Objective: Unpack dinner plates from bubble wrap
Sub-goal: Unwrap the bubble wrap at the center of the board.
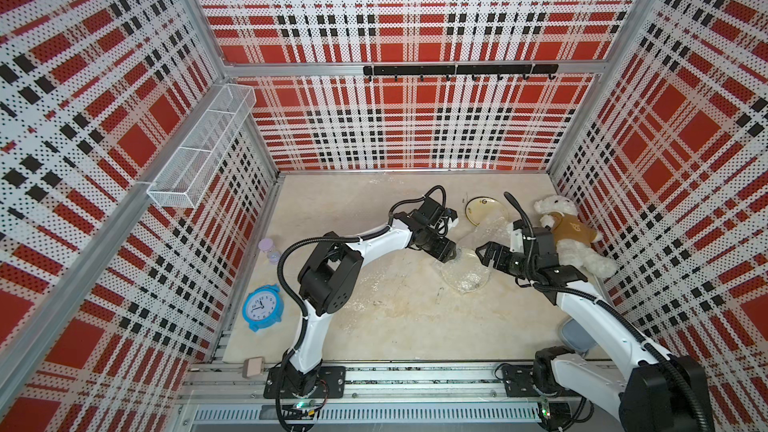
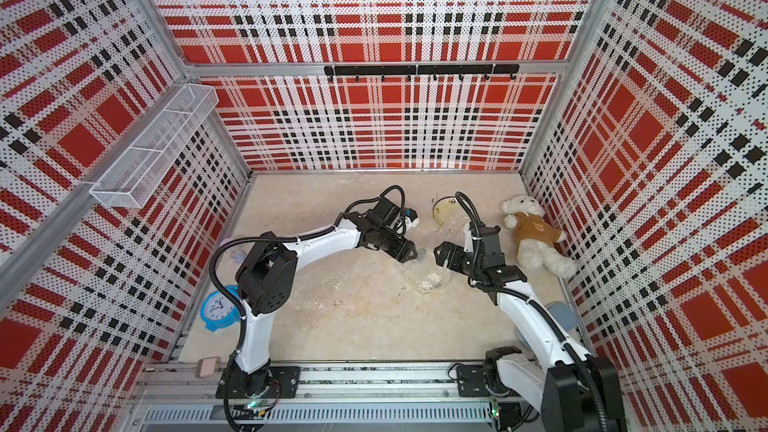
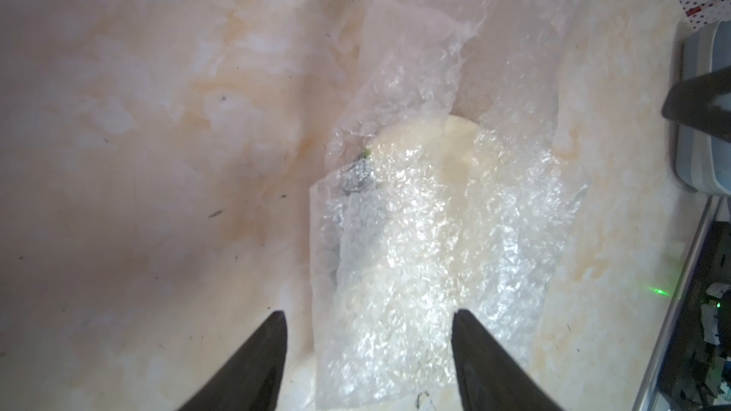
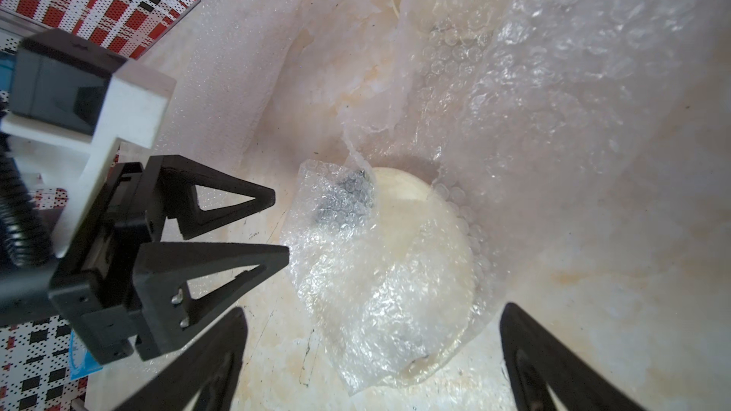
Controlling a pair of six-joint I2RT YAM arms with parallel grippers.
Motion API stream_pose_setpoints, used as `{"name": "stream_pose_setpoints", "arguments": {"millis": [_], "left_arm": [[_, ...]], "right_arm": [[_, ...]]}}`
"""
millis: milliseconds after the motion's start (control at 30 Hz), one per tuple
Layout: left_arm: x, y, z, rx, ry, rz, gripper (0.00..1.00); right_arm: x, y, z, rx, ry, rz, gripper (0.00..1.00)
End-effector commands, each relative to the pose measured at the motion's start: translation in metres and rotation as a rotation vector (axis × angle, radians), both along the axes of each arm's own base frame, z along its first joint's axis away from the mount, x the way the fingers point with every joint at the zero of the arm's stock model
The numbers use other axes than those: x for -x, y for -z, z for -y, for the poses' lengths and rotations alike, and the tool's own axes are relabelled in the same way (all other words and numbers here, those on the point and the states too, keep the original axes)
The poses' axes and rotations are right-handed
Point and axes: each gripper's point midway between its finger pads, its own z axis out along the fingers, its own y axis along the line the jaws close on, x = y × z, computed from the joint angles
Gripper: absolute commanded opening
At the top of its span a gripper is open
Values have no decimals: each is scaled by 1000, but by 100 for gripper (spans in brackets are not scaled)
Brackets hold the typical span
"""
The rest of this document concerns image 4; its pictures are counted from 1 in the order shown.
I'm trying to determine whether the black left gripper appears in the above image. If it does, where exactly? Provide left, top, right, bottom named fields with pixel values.
left=0, top=155, right=290, bottom=365

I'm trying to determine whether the clear bubble wrap sheet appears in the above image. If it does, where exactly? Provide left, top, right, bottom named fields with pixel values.
left=143, top=0, right=397, bottom=173
left=282, top=0, right=730, bottom=395

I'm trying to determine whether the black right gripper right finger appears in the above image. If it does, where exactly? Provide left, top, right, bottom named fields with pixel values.
left=500, top=303, right=643, bottom=410

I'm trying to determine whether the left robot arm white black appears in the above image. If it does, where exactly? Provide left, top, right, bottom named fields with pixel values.
left=1, top=153, right=289, bottom=365

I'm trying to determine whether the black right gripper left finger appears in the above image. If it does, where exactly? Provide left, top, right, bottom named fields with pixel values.
left=117, top=306, right=247, bottom=410

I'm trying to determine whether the cream plate black spot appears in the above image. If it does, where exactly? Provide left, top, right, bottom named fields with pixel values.
left=312, top=167, right=476, bottom=392

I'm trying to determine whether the blue alarm clock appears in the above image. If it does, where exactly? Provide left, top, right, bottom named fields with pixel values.
left=69, top=331, right=103, bottom=380

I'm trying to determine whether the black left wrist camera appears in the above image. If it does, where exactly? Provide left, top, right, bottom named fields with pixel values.
left=1, top=29, right=176, bottom=257

